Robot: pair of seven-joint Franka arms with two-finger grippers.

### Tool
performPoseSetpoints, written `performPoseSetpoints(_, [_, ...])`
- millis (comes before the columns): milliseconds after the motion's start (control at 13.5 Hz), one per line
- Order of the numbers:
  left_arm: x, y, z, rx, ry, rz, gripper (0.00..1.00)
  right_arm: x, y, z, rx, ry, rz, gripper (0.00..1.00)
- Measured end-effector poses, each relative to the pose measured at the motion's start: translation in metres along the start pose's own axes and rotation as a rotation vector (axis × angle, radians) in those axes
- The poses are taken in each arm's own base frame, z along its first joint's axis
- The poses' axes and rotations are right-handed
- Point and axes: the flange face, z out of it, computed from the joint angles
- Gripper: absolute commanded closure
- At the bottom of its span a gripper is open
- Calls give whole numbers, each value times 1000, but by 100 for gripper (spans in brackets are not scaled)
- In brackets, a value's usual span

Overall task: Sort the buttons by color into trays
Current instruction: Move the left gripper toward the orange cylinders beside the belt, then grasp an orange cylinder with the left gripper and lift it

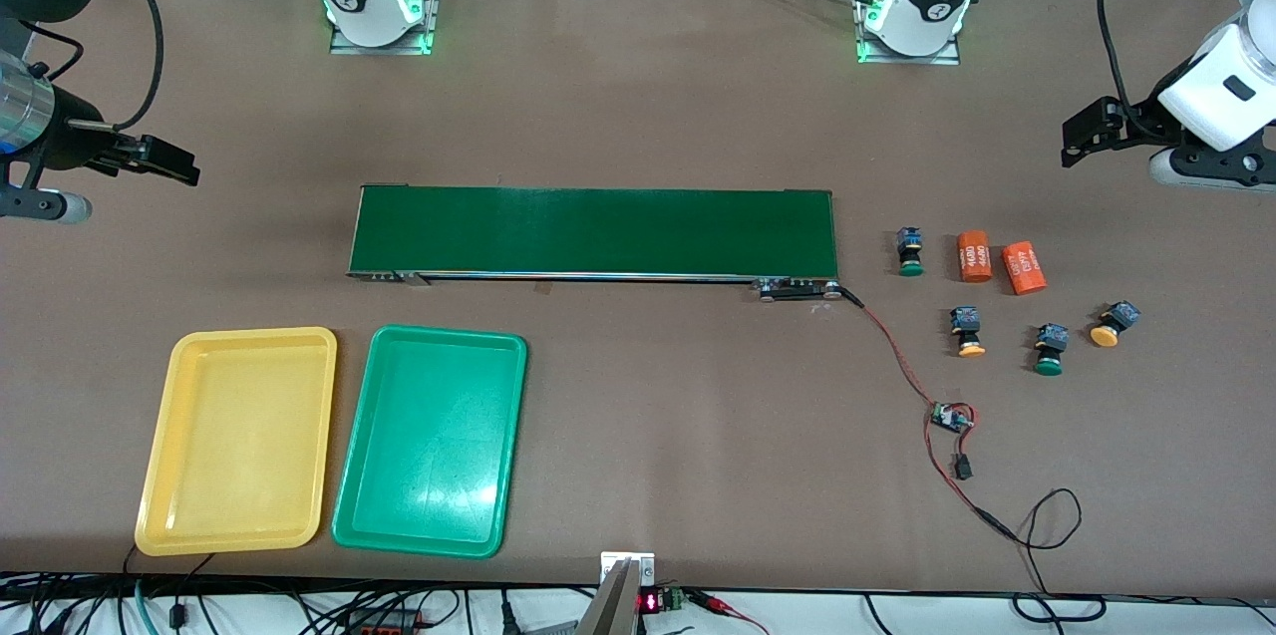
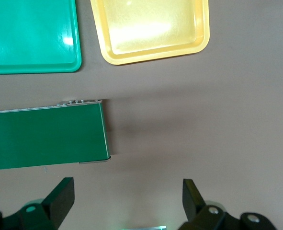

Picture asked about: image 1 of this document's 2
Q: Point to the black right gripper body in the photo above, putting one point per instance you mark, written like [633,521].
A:
[68,141]

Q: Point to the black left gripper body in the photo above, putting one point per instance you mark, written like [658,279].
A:
[1135,120]

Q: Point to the orange cylinder with 4680 print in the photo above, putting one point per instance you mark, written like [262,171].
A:
[1024,267]
[974,256]

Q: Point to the yellow mushroom push button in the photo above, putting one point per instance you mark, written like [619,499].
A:
[966,331]
[1112,326]

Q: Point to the green mushroom push button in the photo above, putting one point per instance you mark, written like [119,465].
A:
[1050,348]
[909,251]

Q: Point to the yellow plastic tray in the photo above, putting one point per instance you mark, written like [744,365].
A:
[239,436]

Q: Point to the small green circuit board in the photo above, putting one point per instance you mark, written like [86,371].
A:
[950,417]

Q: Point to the green plastic tray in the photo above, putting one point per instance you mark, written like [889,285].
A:
[429,436]

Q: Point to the green conveyor belt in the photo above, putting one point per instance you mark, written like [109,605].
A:
[598,231]

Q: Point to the black power strip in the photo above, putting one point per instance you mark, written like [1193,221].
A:
[384,623]

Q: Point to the red clip leads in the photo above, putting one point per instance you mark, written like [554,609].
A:
[723,605]

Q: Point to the red digit display module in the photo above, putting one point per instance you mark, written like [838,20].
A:
[653,601]

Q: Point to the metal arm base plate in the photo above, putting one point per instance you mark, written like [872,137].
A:
[897,60]
[399,49]

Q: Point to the silver camera mount bracket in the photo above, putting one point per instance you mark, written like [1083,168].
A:
[626,580]

